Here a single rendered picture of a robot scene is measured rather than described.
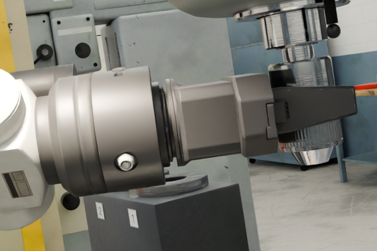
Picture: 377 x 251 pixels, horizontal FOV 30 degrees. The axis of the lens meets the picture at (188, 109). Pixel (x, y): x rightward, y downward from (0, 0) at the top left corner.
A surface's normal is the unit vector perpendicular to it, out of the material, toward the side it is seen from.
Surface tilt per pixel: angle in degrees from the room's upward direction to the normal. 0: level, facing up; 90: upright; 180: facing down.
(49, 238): 90
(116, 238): 90
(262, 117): 90
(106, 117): 72
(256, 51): 90
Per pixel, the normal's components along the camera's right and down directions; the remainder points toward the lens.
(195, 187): 0.66, -0.06
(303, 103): 0.04, 0.05
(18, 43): 0.36, 0.00
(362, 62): -0.92, 0.16
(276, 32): -0.66, 0.15
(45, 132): 0.01, -0.23
